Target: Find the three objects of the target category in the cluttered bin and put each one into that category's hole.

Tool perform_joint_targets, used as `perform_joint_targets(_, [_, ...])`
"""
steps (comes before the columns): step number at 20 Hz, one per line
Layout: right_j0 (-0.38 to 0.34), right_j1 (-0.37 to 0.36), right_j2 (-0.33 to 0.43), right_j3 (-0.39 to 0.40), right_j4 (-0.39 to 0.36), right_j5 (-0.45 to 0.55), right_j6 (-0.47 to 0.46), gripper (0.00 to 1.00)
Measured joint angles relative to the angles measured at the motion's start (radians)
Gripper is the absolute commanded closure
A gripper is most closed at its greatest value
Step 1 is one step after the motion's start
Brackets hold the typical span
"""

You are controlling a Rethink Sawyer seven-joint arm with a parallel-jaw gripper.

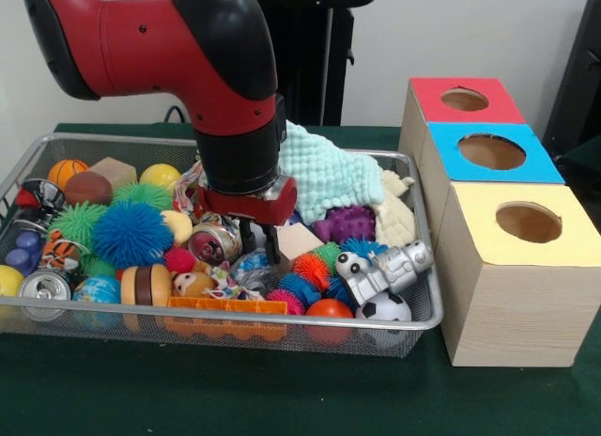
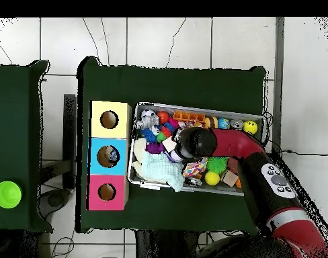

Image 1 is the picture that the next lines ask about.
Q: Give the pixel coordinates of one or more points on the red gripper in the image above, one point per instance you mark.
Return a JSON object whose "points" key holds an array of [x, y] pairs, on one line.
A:
{"points": [[246, 203]]}

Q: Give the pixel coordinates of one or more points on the clear plastic packet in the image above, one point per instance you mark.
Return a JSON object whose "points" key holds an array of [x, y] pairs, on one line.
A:
{"points": [[252, 270]]}

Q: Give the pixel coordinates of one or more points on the mint green cloth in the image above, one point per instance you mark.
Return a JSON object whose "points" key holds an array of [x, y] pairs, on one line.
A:
{"points": [[329, 178]]}

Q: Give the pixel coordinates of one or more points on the silver toy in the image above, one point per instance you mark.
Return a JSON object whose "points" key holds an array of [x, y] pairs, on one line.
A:
{"points": [[390, 267]]}

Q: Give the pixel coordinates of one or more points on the cream yellow cloth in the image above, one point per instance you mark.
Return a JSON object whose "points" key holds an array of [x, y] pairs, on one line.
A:
{"points": [[394, 220]]}

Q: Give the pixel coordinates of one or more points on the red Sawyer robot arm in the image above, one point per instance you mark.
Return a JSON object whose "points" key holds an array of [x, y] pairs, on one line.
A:
{"points": [[188, 51]]}

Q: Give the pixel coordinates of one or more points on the clear mesh bin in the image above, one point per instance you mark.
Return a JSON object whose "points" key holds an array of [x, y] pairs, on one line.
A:
{"points": [[413, 337]]}

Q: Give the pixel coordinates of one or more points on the wooden box with three holes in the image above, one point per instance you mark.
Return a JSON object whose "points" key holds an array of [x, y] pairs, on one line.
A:
{"points": [[507, 304]]}

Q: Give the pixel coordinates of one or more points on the round silver tin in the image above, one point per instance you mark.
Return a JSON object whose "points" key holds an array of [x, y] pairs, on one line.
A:
{"points": [[212, 243]]}

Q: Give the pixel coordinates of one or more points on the small wooden block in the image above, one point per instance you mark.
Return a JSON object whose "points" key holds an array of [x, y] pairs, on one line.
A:
{"points": [[300, 239]]}

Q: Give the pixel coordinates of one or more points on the small red ball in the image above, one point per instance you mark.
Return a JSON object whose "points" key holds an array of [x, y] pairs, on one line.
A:
{"points": [[329, 310]]}

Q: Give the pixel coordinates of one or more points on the brown burger toy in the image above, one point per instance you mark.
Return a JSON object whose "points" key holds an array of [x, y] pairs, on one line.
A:
{"points": [[146, 286]]}

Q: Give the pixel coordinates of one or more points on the large blue spiky ball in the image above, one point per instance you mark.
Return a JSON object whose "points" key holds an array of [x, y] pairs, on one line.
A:
{"points": [[131, 234]]}

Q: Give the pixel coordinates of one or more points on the small soccer ball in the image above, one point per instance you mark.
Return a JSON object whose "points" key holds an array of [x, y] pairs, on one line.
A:
{"points": [[383, 309]]}

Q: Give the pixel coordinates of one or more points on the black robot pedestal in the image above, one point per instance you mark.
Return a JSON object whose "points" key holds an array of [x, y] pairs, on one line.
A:
{"points": [[315, 70]]}

